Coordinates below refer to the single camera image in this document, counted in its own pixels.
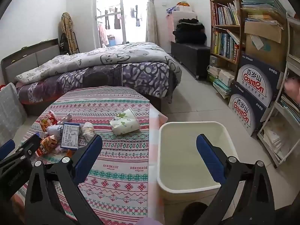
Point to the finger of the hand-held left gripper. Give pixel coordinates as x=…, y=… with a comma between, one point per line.
x=29, y=146
x=6, y=148

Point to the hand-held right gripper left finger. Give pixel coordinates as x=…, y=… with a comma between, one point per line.
x=88, y=159

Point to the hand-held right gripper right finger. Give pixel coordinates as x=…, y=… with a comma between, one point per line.
x=209, y=157

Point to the orange red snack wrapper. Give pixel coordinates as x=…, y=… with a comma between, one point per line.
x=46, y=145

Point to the white plastic bin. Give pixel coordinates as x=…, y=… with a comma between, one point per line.
x=182, y=159

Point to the white tissue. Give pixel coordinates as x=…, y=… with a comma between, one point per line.
x=87, y=131

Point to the blue white medicine box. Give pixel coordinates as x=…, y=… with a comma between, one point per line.
x=70, y=136

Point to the grey white wrapper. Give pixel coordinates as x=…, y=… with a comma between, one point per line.
x=54, y=131

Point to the white tissue pack green print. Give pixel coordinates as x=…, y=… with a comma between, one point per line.
x=124, y=121

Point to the striped patterned tablecloth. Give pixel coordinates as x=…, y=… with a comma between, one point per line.
x=121, y=168

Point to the grey textured panel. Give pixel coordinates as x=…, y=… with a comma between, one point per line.
x=10, y=112

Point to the blue printed carton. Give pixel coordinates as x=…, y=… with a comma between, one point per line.
x=255, y=79
x=243, y=112

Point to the stack of books on floor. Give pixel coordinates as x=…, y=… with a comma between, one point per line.
x=221, y=82

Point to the grey padded headboard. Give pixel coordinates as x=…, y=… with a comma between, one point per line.
x=25, y=61

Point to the pink purple garment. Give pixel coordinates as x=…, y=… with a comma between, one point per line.
x=148, y=221

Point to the purple patterned blanket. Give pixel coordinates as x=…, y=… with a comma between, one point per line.
x=140, y=77

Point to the dark storage bench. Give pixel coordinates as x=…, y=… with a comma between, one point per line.
x=189, y=56

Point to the black hanging bag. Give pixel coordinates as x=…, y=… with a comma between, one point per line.
x=62, y=43

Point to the pink soft item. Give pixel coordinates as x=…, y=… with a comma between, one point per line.
x=293, y=85

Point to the row of thick colourful books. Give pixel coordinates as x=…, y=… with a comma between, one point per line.
x=225, y=45

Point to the plaid scarf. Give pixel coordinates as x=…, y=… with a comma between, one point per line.
x=68, y=30

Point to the white shelf unit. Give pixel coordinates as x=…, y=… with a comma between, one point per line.
x=293, y=63

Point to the brown cardboard box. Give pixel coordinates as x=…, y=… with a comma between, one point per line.
x=274, y=49

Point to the pile of dark clothes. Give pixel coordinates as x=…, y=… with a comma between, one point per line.
x=189, y=31

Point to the white pink storage cabinet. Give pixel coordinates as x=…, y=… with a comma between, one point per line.
x=172, y=28

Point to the hanging laundry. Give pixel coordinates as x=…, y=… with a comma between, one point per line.
x=116, y=18

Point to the row of thin colourful books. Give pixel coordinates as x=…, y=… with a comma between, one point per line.
x=226, y=14

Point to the wooden bookshelf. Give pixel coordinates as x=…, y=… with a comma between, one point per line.
x=242, y=9

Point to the white patterned curtain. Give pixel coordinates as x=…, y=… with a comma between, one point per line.
x=151, y=11

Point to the stack of papers and folders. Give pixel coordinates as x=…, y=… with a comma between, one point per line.
x=260, y=7

